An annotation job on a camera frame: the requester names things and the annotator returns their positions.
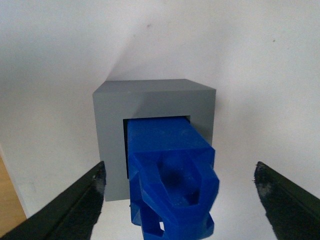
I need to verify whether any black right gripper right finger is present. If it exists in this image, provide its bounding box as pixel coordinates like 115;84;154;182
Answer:
254;161;320;240

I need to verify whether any gray square base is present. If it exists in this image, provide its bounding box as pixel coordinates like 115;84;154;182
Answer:
92;79;217;202

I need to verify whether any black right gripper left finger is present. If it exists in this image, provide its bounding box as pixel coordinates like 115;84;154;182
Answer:
1;161;106;240

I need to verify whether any blue plastic part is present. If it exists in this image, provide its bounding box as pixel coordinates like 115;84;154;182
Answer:
127;116;220;240

